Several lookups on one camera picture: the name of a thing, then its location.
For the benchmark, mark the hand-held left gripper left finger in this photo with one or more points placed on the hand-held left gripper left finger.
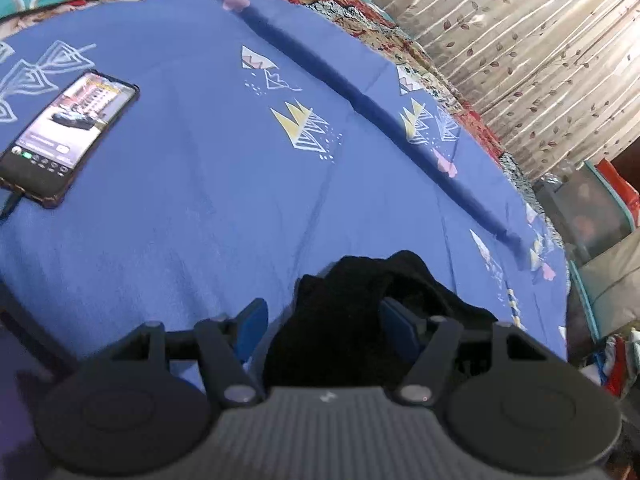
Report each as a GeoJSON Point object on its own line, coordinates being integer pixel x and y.
{"type": "Point", "coordinates": [253, 326]}

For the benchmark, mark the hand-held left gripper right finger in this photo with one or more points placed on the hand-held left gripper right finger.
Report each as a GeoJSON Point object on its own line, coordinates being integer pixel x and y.
{"type": "Point", "coordinates": [399, 331]}

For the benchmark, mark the black pants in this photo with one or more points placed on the black pants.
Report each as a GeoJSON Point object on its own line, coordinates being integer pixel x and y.
{"type": "Point", "coordinates": [340, 320]}

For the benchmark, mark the blue printed bedsheet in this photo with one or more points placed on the blue printed bedsheet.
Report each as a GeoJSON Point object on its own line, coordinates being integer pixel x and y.
{"type": "Point", "coordinates": [200, 185]}

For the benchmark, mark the beige cushion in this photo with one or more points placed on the beige cushion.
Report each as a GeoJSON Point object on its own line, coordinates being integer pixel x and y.
{"type": "Point", "coordinates": [610, 275]}

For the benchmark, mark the colourful clothes pile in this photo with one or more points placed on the colourful clothes pile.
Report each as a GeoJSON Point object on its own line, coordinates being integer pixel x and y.
{"type": "Point", "coordinates": [617, 360]}

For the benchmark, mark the clear plastic storage box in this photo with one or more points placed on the clear plastic storage box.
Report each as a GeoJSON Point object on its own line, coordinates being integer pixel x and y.
{"type": "Point", "coordinates": [585, 210]}

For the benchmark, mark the red cloth bundle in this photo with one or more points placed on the red cloth bundle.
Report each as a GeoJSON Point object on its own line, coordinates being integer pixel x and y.
{"type": "Point", "coordinates": [620, 180]}

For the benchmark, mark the black smartphone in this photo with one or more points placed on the black smartphone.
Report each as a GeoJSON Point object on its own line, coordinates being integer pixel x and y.
{"type": "Point", "coordinates": [65, 130]}

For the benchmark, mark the beige leaf print curtain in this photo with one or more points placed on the beige leaf print curtain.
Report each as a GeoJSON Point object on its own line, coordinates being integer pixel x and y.
{"type": "Point", "coordinates": [525, 35]}

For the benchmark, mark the red patterned blanket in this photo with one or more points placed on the red patterned blanket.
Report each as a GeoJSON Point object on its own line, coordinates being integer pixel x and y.
{"type": "Point", "coordinates": [350, 5]}

